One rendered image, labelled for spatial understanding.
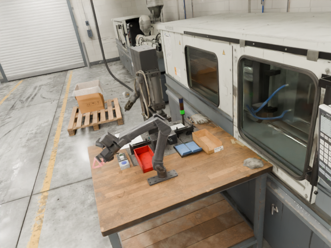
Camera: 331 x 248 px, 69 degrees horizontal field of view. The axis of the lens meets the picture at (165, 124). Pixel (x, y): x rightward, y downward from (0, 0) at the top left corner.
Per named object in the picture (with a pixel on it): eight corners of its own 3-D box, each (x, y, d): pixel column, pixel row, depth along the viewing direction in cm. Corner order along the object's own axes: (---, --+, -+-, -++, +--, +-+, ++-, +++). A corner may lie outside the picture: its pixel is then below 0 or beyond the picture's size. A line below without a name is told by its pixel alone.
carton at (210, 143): (208, 155, 176) (207, 146, 173) (192, 140, 198) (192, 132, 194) (223, 150, 180) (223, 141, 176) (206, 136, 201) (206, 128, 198)
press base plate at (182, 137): (134, 169, 177) (133, 166, 175) (121, 139, 220) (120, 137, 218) (212, 143, 194) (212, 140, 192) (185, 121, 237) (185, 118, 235)
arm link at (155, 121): (116, 139, 137) (164, 115, 135) (116, 133, 145) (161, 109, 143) (127, 155, 143) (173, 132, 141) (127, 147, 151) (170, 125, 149)
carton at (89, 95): (81, 104, 547) (74, 83, 525) (107, 99, 555) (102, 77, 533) (77, 115, 488) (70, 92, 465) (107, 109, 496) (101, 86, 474)
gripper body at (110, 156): (97, 155, 142) (105, 147, 140) (106, 151, 152) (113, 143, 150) (104, 164, 142) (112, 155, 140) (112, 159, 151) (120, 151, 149)
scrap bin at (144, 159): (143, 173, 166) (142, 166, 163) (134, 155, 188) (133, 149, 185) (159, 168, 169) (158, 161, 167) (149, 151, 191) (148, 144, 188)
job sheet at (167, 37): (166, 57, 343) (163, 32, 328) (167, 56, 343) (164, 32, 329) (172, 59, 321) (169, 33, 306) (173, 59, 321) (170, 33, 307)
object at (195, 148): (193, 153, 176) (193, 150, 175) (185, 144, 189) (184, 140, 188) (202, 150, 178) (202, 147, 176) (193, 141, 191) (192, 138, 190)
